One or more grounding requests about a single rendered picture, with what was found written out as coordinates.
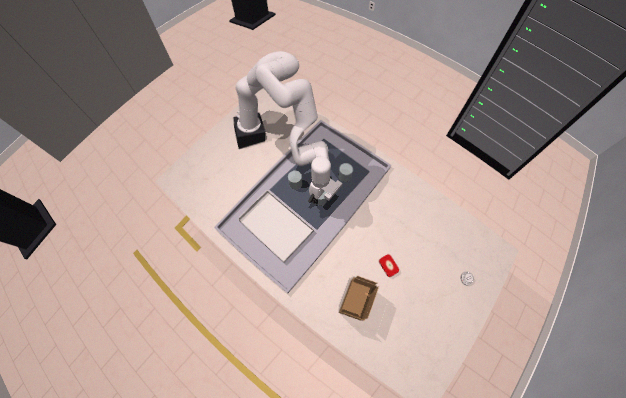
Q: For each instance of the brown cardboard box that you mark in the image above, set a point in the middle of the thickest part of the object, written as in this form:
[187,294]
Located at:
[358,297]

